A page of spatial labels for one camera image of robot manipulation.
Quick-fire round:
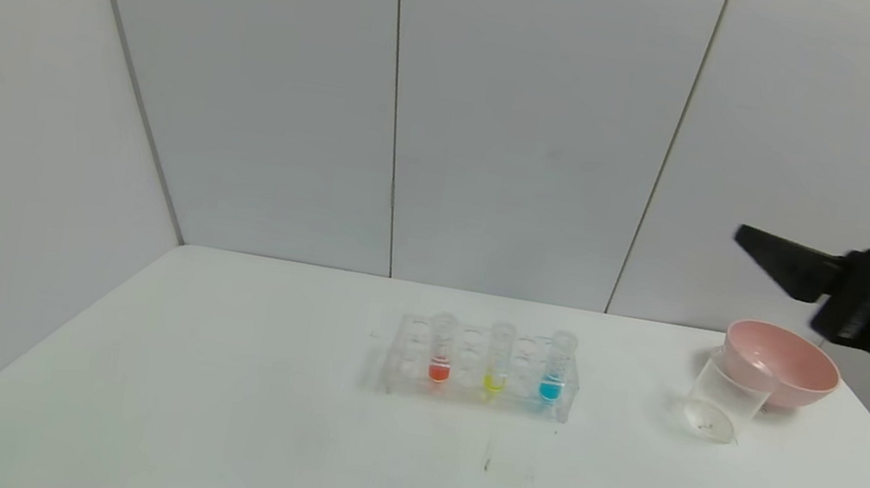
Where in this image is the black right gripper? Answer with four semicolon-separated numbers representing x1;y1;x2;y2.
712;220;870;401

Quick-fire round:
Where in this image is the test tube with yellow liquid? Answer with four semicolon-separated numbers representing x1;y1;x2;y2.
481;320;519;396

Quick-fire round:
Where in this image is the test tube with red liquid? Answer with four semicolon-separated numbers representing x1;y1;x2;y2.
423;310;462;386

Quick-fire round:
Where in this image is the clear plastic beaker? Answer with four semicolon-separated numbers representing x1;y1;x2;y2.
679;342;785;452

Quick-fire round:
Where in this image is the test tube with blue liquid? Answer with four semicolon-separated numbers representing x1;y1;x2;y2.
537;328;580;406

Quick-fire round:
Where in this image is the clear plastic test tube rack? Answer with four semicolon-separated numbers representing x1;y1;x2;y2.
380;308;587;426

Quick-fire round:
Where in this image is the pink plastic bowl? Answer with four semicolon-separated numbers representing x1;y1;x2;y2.
714;315;849;419

